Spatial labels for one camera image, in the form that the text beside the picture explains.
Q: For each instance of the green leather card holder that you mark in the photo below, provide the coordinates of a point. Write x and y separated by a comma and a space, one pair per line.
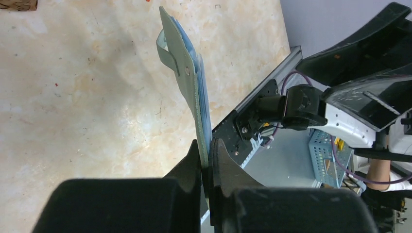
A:
176, 51

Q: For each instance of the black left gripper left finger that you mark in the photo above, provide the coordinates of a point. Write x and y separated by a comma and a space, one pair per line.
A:
170, 204

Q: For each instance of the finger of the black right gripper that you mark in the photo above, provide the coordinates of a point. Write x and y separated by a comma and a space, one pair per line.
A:
376, 100
384, 44

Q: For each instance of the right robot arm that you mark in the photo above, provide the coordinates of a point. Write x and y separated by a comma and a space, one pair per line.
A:
302, 107

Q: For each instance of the brown woven divided basket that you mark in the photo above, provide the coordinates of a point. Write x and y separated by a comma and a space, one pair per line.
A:
19, 5

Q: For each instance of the person forearm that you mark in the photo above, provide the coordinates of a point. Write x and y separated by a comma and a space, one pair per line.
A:
379, 171

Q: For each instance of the blue perforated crate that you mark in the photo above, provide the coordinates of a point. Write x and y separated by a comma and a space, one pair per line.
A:
323, 156

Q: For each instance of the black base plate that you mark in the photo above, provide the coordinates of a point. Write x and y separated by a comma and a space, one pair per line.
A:
241, 128

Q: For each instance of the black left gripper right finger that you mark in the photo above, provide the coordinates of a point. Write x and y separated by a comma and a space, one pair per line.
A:
240, 204

